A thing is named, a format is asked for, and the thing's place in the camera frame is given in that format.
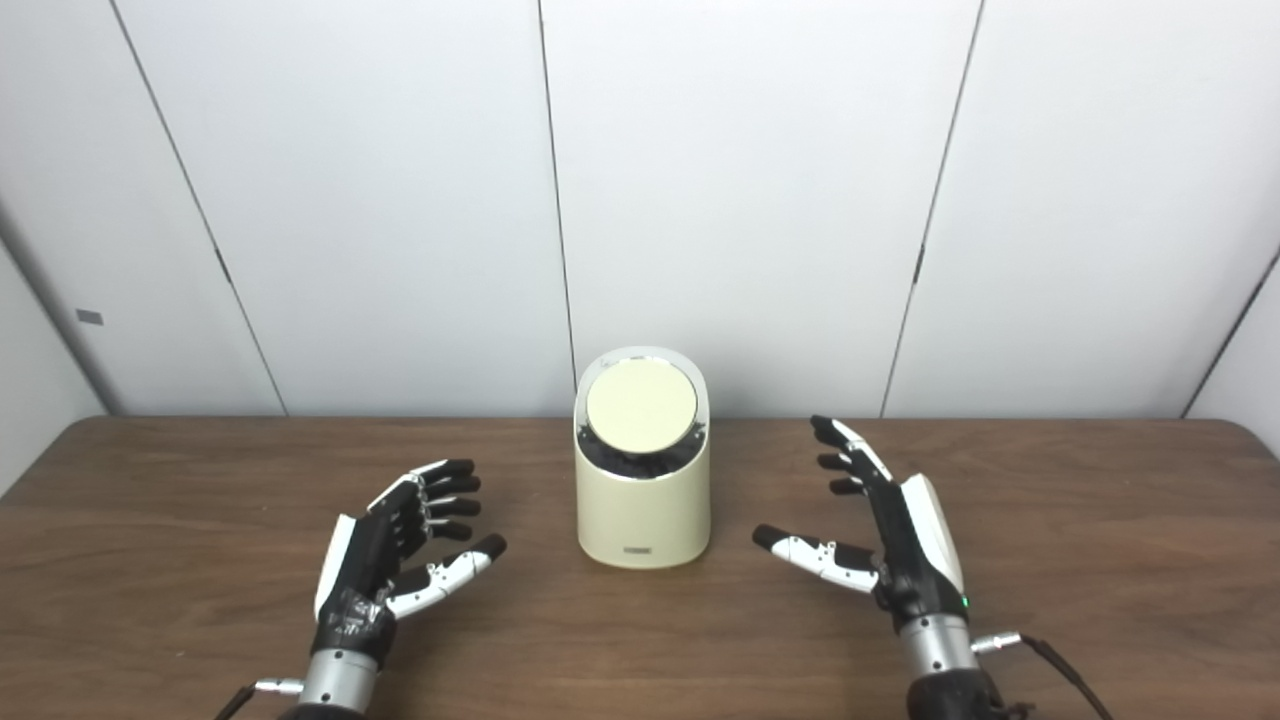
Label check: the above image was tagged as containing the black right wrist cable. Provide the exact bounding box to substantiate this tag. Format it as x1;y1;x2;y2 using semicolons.
972;631;1116;720

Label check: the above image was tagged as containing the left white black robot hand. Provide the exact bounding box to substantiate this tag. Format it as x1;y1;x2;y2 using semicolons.
310;459;508;666

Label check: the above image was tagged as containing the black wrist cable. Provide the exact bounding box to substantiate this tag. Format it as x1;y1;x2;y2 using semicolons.
972;631;1116;720
213;678;304;720

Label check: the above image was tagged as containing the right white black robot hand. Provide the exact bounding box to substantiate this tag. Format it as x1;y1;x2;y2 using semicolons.
752;415;969;633

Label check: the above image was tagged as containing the cream-colored bin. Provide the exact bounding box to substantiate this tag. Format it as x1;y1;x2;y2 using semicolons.
574;347;712;570

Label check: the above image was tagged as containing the round cream bin lid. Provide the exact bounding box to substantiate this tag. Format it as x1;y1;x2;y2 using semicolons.
586;360;698;453

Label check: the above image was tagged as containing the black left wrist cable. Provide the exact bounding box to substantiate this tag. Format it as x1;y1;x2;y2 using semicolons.
213;678;304;720

